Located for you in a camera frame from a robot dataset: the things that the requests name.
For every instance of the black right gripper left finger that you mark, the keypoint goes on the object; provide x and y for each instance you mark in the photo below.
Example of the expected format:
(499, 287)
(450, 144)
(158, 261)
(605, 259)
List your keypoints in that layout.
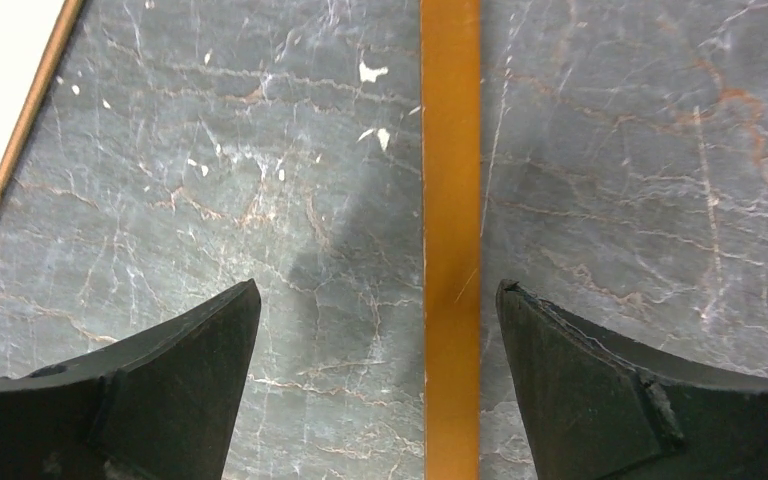
(160, 404)

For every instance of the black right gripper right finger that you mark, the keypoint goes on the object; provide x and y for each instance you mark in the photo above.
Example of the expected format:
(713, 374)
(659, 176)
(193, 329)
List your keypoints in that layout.
(598, 405)

